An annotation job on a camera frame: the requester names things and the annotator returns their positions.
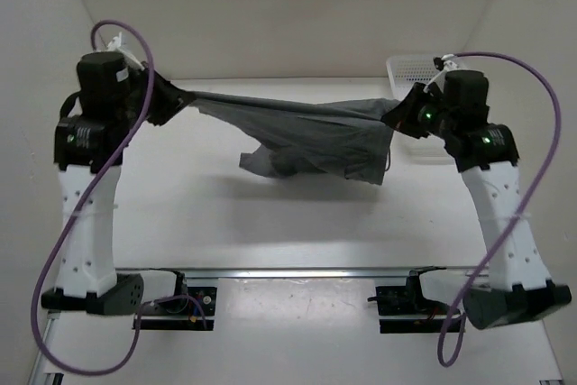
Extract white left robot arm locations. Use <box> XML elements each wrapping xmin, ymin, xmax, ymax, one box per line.
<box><xmin>40</xmin><ymin>51</ymin><xmax>189</xmax><ymax>316</ymax></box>

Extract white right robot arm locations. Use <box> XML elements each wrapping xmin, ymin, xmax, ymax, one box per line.
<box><xmin>382</xmin><ymin>69</ymin><xmax>572</xmax><ymax>329</ymax></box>

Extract aluminium rail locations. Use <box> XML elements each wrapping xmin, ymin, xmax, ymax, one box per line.
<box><xmin>116</xmin><ymin>266</ymin><xmax>470</xmax><ymax>283</ymax></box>
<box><xmin>27</xmin><ymin>311</ymin><xmax>64</xmax><ymax>385</ymax></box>

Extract grey drawstring shorts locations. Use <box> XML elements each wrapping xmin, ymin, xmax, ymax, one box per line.
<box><xmin>185</xmin><ymin>91</ymin><xmax>399</xmax><ymax>186</ymax></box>

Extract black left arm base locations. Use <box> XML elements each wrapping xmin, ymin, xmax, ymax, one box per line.
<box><xmin>133</xmin><ymin>271</ymin><xmax>218</xmax><ymax>332</ymax></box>

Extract white perforated plastic basket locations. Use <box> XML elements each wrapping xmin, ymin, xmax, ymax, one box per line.
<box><xmin>386</xmin><ymin>54</ymin><xmax>456</xmax><ymax>165</ymax></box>

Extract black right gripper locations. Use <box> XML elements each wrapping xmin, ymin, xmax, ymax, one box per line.
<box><xmin>383</xmin><ymin>82</ymin><xmax>458</xmax><ymax>140</ymax></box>

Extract aluminium front rail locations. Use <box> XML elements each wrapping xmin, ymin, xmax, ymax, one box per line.
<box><xmin>116</xmin><ymin>266</ymin><xmax>470</xmax><ymax>283</ymax></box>

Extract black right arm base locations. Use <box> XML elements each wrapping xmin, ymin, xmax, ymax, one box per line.
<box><xmin>367</xmin><ymin>267</ymin><xmax>466</xmax><ymax>335</ymax></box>

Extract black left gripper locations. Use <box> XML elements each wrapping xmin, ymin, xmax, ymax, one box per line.
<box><xmin>113</xmin><ymin>61</ymin><xmax>194</xmax><ymax>130</ymax></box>

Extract aluminium left side rail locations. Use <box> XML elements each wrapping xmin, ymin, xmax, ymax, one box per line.
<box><xmin>27</xmin><ymin>311</ymin><xmax>64</xmax><ymax>385</ymax></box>

